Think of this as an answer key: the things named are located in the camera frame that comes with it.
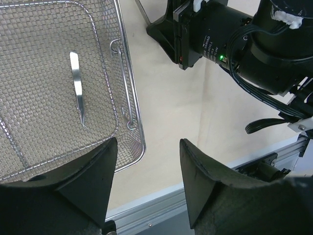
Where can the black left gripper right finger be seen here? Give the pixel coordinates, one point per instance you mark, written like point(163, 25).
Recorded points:
point(243, 205)

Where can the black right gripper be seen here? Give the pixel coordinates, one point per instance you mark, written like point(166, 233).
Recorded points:
point(202, 31)

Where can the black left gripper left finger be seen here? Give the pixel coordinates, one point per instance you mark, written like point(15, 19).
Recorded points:
point(71, 199)

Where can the steel forceps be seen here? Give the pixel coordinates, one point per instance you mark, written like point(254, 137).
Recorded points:
point(142, 11)

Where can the beige cloth wrap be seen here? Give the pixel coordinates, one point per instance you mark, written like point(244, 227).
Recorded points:
point(202, 104)

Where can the curved steel tweezers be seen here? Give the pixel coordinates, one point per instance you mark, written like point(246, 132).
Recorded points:
point(74, 62)

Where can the wire mesh instrument tray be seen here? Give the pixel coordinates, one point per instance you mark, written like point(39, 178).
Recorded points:
point(40, 126)

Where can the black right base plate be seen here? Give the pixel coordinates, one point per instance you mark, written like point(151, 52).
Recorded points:
point(262, 169)

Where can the aluminium front rail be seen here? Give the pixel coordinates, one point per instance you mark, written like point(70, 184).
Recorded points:
point(167, 212)

